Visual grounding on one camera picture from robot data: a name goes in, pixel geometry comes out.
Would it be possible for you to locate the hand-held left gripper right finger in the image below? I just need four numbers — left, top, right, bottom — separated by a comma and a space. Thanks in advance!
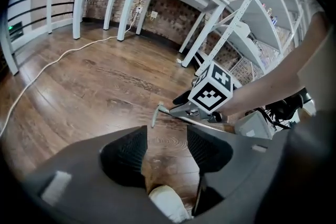
186, 126, 234, 174

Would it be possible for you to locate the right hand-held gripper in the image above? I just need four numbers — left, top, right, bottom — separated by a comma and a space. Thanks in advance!
169, 62, 235, 124

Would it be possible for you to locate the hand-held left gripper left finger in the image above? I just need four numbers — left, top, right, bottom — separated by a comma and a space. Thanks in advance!
99, 125, 148, 189

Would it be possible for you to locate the person's right forearm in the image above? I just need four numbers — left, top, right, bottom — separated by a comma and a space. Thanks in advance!
222, 30, 330, 118

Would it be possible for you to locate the grey plastic box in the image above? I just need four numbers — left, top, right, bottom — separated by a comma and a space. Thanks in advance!
234, 110, 275, 140

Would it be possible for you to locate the white crumpled cloth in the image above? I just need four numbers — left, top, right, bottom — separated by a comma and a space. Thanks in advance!
148, 184, 194, 222

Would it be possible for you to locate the white metal shelf unit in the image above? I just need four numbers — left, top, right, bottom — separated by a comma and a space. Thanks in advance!
179, 0, 307, 81

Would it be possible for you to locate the row of colourful bottles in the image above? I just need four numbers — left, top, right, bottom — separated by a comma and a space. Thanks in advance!
260, 2, 279, 27

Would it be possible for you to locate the black device green light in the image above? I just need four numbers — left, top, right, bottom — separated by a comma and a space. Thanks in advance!
7, 22, 25, 41

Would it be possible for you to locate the black metal railing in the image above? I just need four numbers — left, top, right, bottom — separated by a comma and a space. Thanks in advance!
7, 0, 76, 35

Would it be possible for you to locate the black cable bundle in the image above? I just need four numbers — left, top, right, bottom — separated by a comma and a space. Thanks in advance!
261, 87, 313, 130

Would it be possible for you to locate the white floor cable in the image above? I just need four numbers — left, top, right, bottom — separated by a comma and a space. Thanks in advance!
0, 0, 152, 138

